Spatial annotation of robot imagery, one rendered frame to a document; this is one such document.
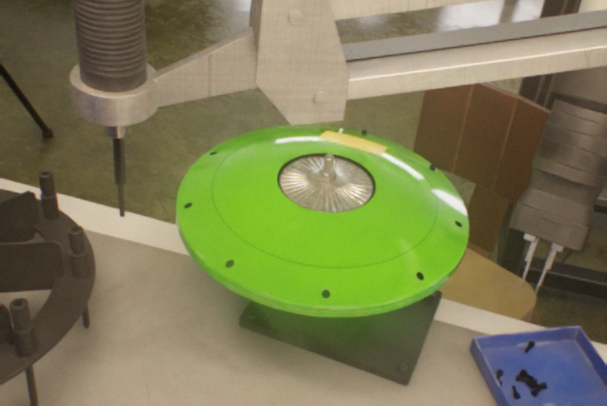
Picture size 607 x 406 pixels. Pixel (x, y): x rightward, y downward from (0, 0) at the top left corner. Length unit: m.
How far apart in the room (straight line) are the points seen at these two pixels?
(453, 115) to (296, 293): 0.83
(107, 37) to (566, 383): 0.68
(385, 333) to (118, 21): 0.59
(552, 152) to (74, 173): 2.06
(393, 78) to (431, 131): 1.09
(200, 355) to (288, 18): 0.54
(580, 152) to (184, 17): 2.92
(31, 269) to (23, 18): 2.75
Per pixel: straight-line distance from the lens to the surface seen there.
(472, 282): 1.56
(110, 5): 0.51
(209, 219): 0.89
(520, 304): 1.54
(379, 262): 0.85
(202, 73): 0.54
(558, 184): 0.91
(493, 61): 0.55
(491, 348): 1.03
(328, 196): 0.90
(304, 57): 0.51
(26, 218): 1.03
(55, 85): 3.22
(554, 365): 1.04
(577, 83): 0.89
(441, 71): 0.54
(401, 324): 1.01
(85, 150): 2.88
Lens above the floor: 1.64
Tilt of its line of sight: 37 degrees down
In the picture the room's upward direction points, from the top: 7 degrees clockwise
